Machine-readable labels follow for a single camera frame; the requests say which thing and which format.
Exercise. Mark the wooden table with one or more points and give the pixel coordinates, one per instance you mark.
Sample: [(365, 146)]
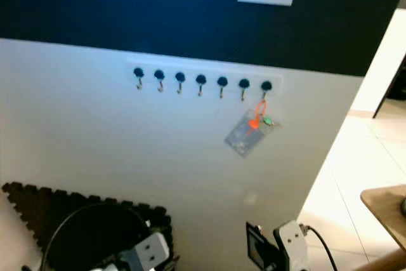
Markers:
[(387, 211)]

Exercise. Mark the black round speaker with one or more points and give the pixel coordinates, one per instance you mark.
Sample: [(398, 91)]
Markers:
[(403, 206)]

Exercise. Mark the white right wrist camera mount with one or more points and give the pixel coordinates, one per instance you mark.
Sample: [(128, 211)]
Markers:
[(292, 239)]

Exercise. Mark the black foam puzzle mat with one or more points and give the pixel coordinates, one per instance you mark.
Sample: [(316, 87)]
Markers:
[(38, 226)]

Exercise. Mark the clear card holder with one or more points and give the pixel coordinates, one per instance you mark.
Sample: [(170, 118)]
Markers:
[(244, 138)]

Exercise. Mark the dark card holder white card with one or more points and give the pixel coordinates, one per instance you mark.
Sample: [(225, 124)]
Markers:
[(259, 245)]

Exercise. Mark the green head key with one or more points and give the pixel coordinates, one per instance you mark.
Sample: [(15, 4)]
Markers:
[(269, 120)]

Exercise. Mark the black doorway frame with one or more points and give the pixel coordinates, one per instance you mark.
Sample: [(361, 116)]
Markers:
[(387, 93)]

